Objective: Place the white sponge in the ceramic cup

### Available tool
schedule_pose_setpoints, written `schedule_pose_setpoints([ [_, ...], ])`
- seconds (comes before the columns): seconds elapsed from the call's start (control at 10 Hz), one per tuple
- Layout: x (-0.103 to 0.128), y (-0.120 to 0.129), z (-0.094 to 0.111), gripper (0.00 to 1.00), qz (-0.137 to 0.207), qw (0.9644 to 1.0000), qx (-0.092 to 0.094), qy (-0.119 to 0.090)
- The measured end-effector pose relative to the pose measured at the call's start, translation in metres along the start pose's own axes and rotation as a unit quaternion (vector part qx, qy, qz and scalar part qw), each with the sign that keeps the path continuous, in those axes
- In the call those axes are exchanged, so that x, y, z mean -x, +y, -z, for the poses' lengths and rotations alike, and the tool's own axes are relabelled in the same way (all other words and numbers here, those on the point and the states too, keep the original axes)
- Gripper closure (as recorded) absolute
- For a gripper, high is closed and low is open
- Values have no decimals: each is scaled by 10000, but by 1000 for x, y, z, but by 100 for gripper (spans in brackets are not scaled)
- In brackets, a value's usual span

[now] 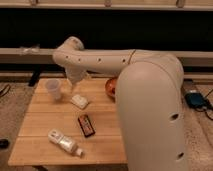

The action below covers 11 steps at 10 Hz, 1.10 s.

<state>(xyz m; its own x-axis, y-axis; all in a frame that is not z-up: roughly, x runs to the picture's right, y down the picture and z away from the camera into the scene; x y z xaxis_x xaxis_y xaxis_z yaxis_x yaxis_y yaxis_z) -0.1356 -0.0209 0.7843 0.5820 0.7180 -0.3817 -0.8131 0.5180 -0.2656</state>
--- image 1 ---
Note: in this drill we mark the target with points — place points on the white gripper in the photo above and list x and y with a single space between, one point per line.
75 75

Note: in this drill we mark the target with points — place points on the white sponge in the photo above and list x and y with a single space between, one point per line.
79 101

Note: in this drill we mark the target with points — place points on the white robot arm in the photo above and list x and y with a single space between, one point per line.
147 97

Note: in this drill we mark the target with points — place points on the orange bowl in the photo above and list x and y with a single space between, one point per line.
110 87

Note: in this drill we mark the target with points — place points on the black table leg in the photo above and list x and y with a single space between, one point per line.
35 76

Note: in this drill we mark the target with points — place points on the clear plastic bottle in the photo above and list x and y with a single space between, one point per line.
66 143

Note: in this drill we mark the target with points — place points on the black object floor left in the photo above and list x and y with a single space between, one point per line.
4 143

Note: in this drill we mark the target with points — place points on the blue black device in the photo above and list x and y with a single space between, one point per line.
195 100

